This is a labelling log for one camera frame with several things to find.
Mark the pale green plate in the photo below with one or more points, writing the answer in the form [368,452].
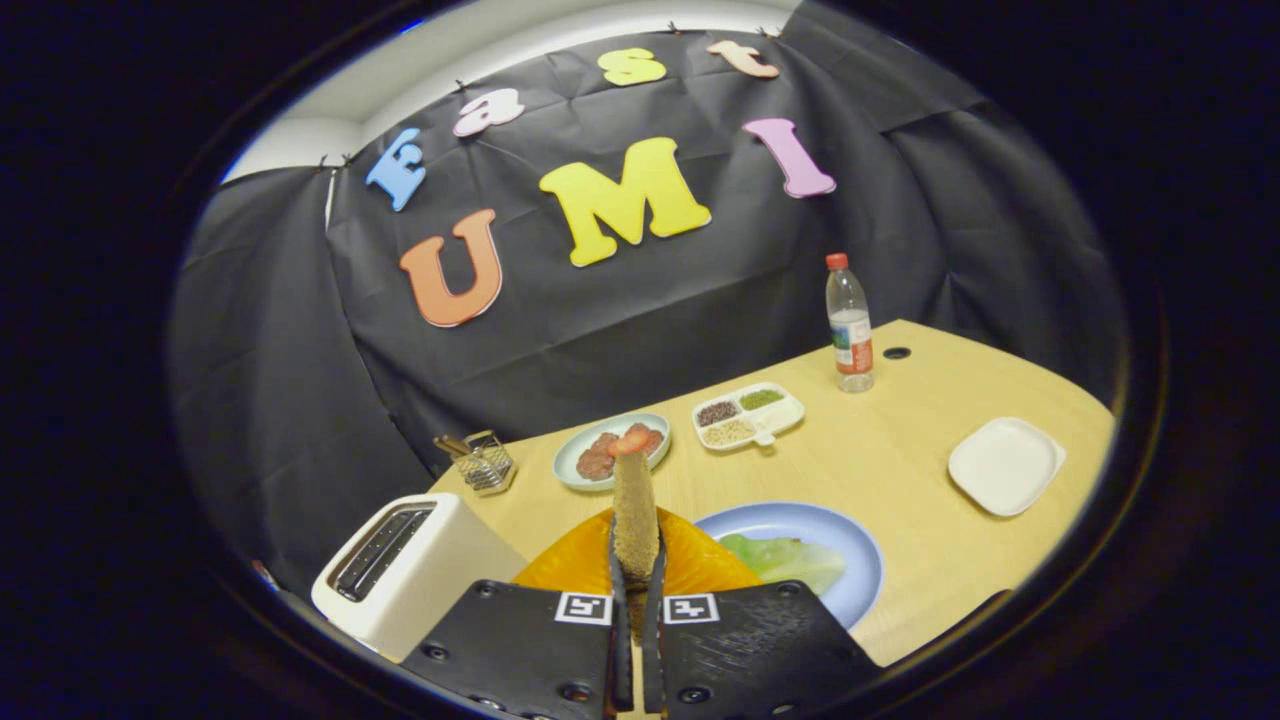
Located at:
[568,470]

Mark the red tomato slice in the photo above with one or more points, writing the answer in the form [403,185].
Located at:
[632,440]

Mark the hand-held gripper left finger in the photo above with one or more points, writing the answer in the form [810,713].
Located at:
[620,660]

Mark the white square plate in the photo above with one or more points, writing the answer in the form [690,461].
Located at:
[1005,465]

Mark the green lettuce leaf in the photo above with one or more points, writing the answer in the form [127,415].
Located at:
[790,560]

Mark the clear bottle with red cap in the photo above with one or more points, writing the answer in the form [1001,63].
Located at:
[852,340]

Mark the white toaster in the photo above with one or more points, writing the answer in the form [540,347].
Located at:
[440,580]

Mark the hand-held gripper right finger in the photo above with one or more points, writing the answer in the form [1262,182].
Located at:
[652,660]

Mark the toasted brown bread slice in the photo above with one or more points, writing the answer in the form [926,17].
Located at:
[635,520]

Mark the brown meat slices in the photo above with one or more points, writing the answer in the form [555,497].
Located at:
[597,462]

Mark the white divided seasoning tray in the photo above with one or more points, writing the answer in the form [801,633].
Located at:
[780,415]

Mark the blue plate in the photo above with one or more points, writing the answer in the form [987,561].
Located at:
[855,585]

